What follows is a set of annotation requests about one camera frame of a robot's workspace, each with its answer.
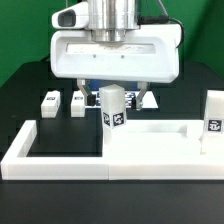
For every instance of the white U-shaped fence frame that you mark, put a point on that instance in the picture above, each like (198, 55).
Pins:
(18, 165)

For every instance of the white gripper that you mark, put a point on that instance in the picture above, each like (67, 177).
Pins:
(109, 40)

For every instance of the white desk top tray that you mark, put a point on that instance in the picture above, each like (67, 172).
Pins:
(162, 141)

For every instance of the fiducial marker plate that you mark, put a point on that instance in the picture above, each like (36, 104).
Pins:
(148, 101)

